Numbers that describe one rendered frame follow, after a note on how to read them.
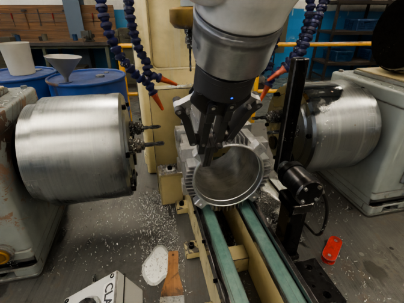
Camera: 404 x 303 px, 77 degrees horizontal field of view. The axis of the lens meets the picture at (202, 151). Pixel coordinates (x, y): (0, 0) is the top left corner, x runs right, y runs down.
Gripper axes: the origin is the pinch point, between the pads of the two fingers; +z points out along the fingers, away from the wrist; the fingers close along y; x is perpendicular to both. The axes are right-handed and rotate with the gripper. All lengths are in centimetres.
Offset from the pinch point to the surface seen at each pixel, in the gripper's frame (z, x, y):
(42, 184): 9.0, -1.7, 31.1
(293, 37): 267, -412, -306
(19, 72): 118, -162, 108
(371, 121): 4.4, -5.8, -42.6
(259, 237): 13.2, 14.1, -10.0
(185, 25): -8.8, -24.6, 0.6
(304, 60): -10.1, -11.3, -19.8
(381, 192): 22, 7, -52
